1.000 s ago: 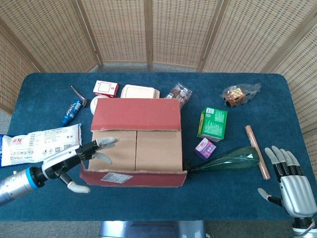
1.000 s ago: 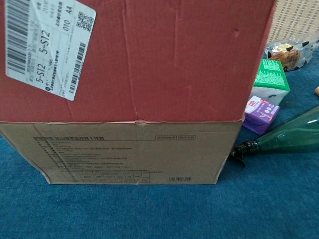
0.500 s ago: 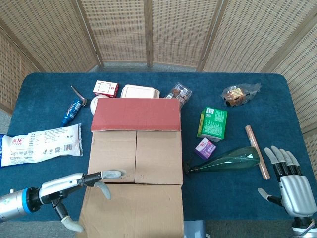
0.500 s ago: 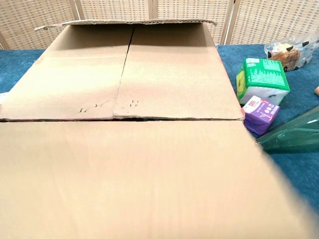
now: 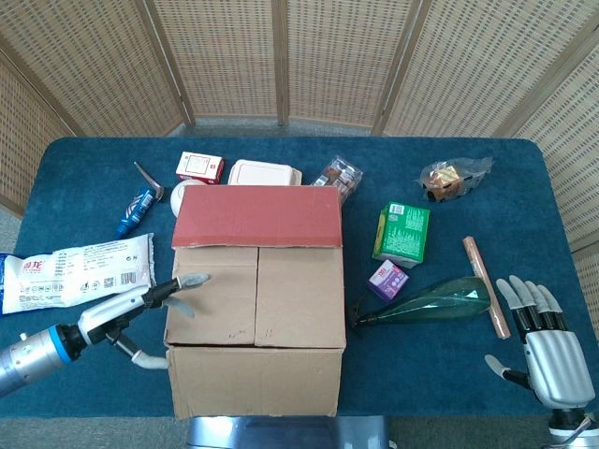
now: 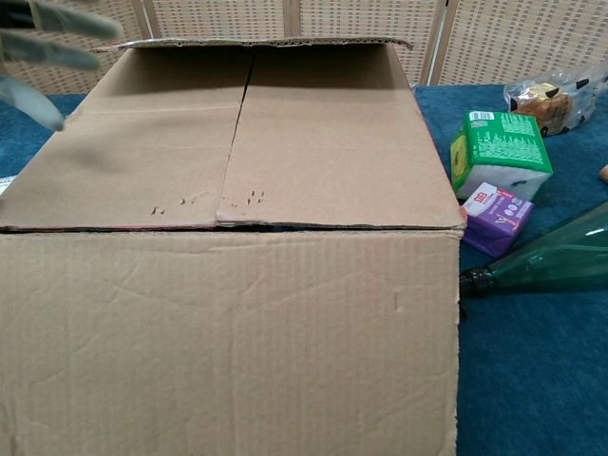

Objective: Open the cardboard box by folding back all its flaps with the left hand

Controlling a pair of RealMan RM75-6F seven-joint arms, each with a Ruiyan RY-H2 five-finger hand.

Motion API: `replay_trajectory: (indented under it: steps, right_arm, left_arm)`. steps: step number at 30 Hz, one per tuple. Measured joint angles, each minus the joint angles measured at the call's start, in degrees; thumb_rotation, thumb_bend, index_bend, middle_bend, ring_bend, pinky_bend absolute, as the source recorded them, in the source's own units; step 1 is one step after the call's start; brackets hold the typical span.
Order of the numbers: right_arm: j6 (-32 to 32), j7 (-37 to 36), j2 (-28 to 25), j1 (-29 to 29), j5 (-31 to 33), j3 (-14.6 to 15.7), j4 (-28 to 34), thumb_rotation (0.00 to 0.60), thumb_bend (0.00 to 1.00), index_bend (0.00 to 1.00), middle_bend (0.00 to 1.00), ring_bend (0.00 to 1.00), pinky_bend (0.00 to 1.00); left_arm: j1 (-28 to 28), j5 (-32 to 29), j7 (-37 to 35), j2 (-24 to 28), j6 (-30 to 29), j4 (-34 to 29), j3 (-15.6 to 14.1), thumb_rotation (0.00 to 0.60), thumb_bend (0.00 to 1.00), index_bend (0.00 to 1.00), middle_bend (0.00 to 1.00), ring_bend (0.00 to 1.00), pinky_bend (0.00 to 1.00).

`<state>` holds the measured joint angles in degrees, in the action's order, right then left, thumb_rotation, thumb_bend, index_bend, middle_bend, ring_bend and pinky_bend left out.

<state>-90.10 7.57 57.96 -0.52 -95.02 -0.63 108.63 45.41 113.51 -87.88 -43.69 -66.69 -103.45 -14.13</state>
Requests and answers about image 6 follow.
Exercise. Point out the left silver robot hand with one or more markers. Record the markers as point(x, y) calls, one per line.
point(57, 52)

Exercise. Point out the brown cardboard box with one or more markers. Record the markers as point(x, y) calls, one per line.
point(237, 332)

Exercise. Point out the white noodle bag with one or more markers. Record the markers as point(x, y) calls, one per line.
point(5, 185)

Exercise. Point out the bamboo folding screen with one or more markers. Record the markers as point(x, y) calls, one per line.
point(332, 19)

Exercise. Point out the green tissue pack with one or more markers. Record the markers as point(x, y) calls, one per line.
point(503, 142)

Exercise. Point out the purple packet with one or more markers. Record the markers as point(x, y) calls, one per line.
point(494, 223)

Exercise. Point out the clear bag of pastries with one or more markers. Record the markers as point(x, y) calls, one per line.
point(546, 104)

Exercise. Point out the pink brown rod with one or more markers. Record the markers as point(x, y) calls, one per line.
point(604, 173)

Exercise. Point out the blue table cloth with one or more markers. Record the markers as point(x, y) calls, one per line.
point(532, 380)

